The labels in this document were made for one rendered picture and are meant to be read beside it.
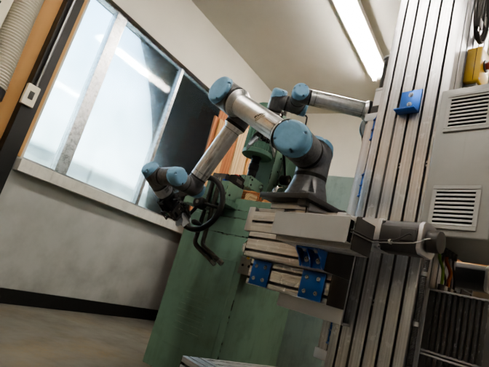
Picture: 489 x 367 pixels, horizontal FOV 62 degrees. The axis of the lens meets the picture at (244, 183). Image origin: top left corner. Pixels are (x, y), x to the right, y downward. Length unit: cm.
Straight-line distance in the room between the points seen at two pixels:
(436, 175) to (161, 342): 151
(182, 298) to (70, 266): 119
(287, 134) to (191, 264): 105
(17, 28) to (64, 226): 126
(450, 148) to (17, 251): 246
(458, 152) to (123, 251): 262
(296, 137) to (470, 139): 49
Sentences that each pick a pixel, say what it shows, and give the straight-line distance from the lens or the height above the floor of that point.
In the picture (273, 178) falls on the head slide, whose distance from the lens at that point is 235.
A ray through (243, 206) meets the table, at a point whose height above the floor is 86.
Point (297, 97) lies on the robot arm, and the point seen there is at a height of 136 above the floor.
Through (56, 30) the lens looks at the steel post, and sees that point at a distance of 291.
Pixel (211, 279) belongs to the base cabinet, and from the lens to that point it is 203.
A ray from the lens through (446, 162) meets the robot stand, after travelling 131.
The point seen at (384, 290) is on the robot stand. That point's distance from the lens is 133.
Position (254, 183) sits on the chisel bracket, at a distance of 225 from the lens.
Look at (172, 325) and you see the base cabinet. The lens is 215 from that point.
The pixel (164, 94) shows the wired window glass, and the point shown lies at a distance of 361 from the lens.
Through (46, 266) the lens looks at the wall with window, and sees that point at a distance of 302.
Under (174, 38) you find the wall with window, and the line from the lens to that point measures 367.
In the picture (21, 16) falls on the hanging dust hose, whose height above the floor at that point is 155.
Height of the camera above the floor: 49
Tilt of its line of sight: 14 degrees up
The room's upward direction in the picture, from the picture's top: 16 degrees clockwise
